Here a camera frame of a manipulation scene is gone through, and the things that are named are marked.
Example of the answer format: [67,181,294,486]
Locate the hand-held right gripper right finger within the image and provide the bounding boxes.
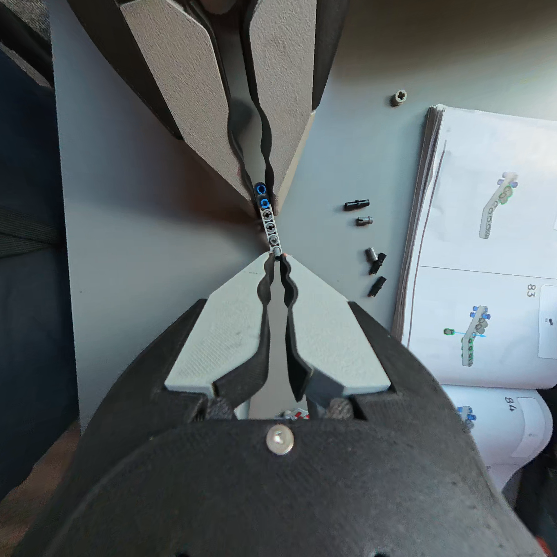
[280,254,392,413]

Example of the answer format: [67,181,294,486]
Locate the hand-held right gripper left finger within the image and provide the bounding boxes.
[164,252,274,409]

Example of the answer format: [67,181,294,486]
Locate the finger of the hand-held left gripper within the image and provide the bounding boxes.
[243,0,317,209]
[119,0,262,219]

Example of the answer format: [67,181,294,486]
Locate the grey lego beam with blue pins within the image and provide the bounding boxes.
[254,180,284,257]

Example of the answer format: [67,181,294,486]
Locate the lego instruction booklet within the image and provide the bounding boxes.
[391,104,557,494]

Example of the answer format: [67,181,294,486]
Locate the black webbing strap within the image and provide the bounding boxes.
[0,207,67,258]

